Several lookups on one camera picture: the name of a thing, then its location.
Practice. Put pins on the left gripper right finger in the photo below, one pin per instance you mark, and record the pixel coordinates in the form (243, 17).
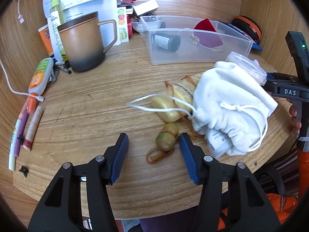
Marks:
(231, 187)

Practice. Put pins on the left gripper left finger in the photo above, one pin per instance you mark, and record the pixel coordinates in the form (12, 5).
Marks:
(59, 209)

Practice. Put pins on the round clear floss container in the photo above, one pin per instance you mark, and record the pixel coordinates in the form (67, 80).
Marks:
(252, 67)

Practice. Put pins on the white drawstring cloth bag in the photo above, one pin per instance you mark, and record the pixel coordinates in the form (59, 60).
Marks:
(231, 110)

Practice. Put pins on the red cloth pouch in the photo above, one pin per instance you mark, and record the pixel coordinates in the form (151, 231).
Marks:
(207, 34)

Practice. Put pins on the green gourd pendant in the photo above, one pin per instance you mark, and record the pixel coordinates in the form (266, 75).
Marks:
(165, 143)

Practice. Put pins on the yellow lotion bottle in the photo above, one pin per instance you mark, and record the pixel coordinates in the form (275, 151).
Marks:
(182, 90)

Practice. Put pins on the green glass pump bottle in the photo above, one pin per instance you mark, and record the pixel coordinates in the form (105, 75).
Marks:
(166, 41)

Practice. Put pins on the clear plastic storage bin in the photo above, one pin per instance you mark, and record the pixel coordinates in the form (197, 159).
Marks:
(190, 49)

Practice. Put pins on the orange sleeve forearm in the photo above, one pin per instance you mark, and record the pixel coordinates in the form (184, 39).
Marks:
(285, 181)

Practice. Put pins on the right hand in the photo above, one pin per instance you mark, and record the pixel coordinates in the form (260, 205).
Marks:
(296, 124)

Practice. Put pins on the small black clip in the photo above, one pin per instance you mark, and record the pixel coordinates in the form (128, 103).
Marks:
(24, 170)

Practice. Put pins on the white pen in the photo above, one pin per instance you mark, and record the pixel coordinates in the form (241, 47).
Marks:
(12, 157)

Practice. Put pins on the beige lip balm tube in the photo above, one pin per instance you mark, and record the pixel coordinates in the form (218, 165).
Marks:
(32, 128)

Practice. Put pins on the black orange round case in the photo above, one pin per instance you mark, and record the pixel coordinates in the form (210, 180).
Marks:
(249, 26)

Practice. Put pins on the purple pen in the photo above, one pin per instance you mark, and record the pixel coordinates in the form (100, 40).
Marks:
(20, 130)

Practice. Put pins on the orange white glue bottle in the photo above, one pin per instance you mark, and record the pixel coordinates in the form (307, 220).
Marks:
(38, 83)

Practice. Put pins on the metal nail clipper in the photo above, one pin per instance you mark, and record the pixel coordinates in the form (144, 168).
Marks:
(54, 75)

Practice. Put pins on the white porcelain bead bowl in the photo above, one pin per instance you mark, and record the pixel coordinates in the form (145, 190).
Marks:
(146, 23)

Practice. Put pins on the small white cardboard box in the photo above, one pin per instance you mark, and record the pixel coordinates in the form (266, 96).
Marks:
(145, 8)

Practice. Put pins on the brown ceramic mug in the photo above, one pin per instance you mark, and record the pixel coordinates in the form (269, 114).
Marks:
(83, 44)

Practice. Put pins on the orange booklet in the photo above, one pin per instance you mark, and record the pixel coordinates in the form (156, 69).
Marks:
(45, 37)

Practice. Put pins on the fruit sticker strip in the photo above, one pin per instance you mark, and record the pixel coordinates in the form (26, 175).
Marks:
(123, 25)

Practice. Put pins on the stack of booklets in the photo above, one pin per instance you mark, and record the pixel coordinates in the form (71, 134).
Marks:
(129, 4)

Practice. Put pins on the green spray bottle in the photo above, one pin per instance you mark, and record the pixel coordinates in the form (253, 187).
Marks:
(57, 18)

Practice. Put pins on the dark wooden mug lid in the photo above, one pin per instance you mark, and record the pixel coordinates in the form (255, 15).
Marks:
(78, 20)

